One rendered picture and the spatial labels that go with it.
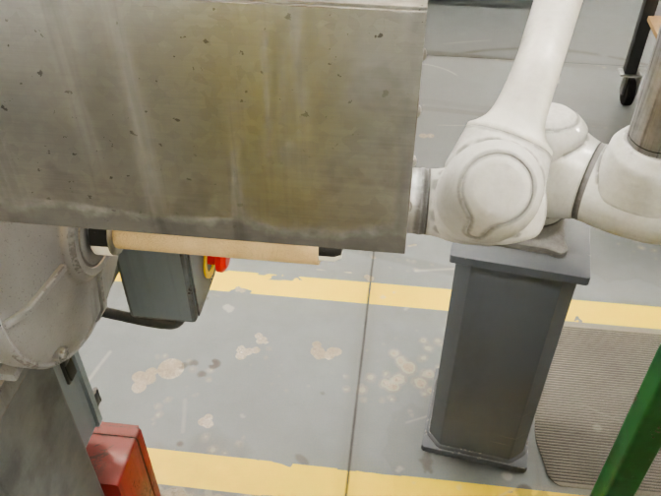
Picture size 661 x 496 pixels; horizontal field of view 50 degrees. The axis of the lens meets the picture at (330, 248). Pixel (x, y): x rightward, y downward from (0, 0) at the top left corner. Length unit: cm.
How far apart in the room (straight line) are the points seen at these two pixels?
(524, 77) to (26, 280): 55
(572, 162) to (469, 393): 66
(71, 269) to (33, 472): 43
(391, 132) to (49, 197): 20
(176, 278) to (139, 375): 125
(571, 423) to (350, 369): 64
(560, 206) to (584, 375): 92
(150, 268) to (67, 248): 34
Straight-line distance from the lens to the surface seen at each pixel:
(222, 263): 100
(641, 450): 139
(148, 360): 222
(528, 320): 157
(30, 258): 59
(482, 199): 73
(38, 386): 98
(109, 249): 64
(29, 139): 41
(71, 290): 65
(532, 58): 85
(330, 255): 60
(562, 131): 137
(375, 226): 39
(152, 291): 98
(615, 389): 223
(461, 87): 354
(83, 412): 120
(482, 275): 149
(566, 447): 206
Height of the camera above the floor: 165
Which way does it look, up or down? 41 degrees down
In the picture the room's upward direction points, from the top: straight up
